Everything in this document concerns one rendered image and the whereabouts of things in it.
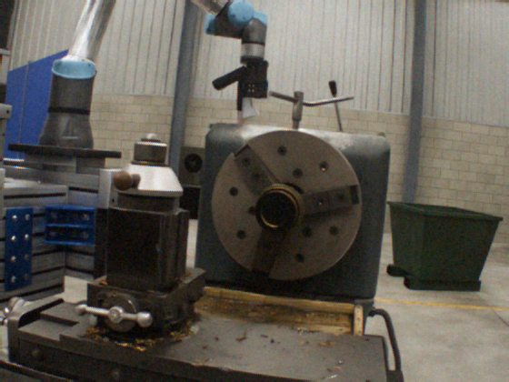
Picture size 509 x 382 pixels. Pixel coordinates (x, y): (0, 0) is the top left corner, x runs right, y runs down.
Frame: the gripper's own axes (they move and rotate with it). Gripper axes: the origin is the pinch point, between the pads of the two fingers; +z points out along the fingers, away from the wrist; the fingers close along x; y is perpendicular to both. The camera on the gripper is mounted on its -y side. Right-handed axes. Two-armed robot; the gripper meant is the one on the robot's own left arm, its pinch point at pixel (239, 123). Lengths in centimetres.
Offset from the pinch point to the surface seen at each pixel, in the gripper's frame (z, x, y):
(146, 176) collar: 13, -110, 15
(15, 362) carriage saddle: 35, -116, 3
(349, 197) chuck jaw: 16, -54, 35
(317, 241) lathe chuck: 26, -50, 30
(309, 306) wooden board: 38, -58, 30
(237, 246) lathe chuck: 29, -50, 13
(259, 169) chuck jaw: 12, -56, 17
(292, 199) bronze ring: 17, -64, 25
